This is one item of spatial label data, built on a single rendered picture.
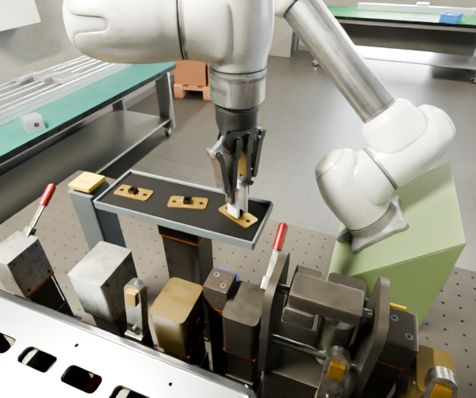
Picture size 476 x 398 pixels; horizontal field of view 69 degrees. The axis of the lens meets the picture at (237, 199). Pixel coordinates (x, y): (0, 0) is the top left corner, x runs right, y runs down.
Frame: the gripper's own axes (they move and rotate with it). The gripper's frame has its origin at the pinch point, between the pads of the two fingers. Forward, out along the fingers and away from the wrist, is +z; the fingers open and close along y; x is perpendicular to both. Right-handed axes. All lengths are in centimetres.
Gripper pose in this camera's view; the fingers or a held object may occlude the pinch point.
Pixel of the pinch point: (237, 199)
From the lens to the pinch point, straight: 69.3
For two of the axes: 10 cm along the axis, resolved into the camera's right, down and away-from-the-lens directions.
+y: -7.1, 4.3, -5.6
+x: 7.0, 4.3, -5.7
